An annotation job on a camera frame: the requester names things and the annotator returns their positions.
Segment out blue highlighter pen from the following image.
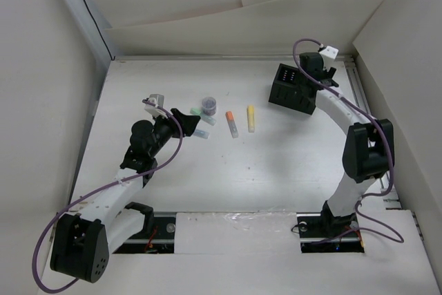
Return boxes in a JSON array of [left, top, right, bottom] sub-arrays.
[[193, 129, 209, 139]]

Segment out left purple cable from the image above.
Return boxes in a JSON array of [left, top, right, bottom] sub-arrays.
[[31, 99, 184, 292]]

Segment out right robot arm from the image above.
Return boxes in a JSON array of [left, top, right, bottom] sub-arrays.
[[295, 48, 394, 241]]

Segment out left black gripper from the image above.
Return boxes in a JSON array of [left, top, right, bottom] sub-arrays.
[[148, 108, 198, 158]]

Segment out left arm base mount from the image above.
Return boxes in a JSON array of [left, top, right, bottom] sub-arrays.
[[114, 213, 176, 254]]

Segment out orange highlighter pen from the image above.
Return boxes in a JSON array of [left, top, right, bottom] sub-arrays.
[[226, 111, 239, 138]]

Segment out aluminium rail right side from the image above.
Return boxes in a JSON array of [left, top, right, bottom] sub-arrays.
[[345, 56, 403, 209]]

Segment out yellow highlighter pen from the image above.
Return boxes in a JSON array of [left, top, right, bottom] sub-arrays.
[[247, 105, 256, 133]]

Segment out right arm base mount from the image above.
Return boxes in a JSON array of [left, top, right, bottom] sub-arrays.
[[291, 213, 365, 254]]

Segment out clear jar of paper clips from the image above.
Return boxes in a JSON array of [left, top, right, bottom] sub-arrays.
[[201, 97, 217, 116]]

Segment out green highlighter pen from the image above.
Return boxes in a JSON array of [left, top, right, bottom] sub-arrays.
[[190, 108, 216, 126]]

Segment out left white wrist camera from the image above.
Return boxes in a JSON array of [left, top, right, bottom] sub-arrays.
[[142, 94, 166, 117]]

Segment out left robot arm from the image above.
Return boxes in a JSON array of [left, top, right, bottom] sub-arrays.
[[50, 108, 200, 283]]

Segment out black two-compartment organizer box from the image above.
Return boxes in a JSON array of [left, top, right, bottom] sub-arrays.
[[269, 64, 316, 115]]

